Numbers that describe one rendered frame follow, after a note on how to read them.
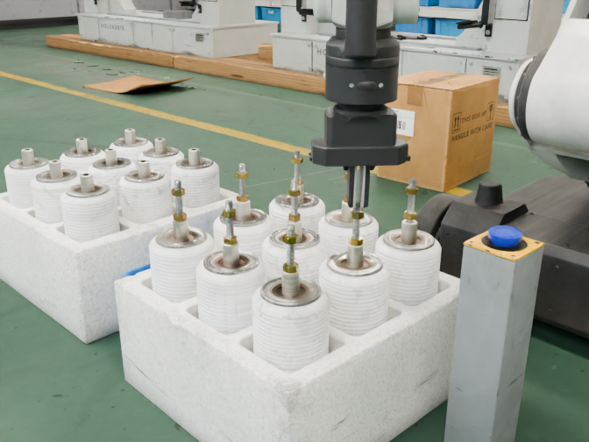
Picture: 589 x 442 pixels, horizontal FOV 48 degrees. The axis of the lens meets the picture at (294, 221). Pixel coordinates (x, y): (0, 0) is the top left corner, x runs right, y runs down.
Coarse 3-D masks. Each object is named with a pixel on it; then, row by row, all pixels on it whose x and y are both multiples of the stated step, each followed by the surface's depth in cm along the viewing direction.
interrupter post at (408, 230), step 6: (402, 222) 96; (414, 222) 95; (402, 228) 96; (408, 228) 95; (414, 228) 95; (402, 234) 96; (408, 234) 95; (414, 234) 95; (402, 240) 96; (408, 240) 96; (414, 240) 96
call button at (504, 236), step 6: (492, 228) 80; (498, 228) 80; (504, 228) 80; (510, 228) 80; (516, 228) 80; (492, 234) 79; (498, 234) 78; (504, 234) 78; (510, 234) 78; (516, 234) 78; (522, 234) 79; (492, 240) 80; (498, 240) 78; (504, 240) 78; (510, 240) 78; (516, 240) 78; (504, 246) 79; (510, 246) 79
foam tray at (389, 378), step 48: (144, 288) 98; (144, 336) 97; (192, 336) 87; (240, 336) 86; (336, 336) 86; (384, 336) 86; (432, 336) 94; (144, 384) 102; (192, 384) 90; (240, 384) 81; (288, 384) 76; (336, 384) 80; (384, 384) 88; (432, 384) 97; (192, 432) 94; (240, 432) 84; (288, 432) 76; (336, 432) 83; (384, 432) 91
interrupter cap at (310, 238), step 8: (272, 232) 99; (280, 232) 99; (304, 232) 99; (312, 232) 99; (272, 240) 96; (280, 240) 96; (304, 240) 97; (312, 240) 96; (296, 248) 94; (304, 248) 94
